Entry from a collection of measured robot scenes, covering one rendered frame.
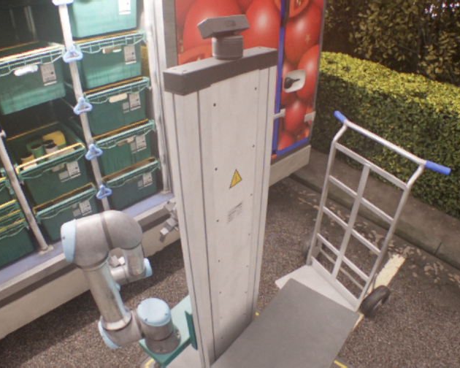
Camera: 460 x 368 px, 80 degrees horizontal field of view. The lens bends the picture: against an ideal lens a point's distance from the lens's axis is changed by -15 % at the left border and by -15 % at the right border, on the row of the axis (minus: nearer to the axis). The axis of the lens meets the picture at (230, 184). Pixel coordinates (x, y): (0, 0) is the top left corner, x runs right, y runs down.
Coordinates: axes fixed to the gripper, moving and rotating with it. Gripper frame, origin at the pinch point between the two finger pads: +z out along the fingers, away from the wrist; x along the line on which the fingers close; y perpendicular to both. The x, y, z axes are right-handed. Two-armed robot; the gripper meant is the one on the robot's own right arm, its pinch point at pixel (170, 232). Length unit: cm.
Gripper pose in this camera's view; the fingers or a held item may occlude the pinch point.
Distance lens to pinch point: 176.1
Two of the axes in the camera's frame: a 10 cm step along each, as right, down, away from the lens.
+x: 5.2, -3.7, 7.7
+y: 7.5, 6.2, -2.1
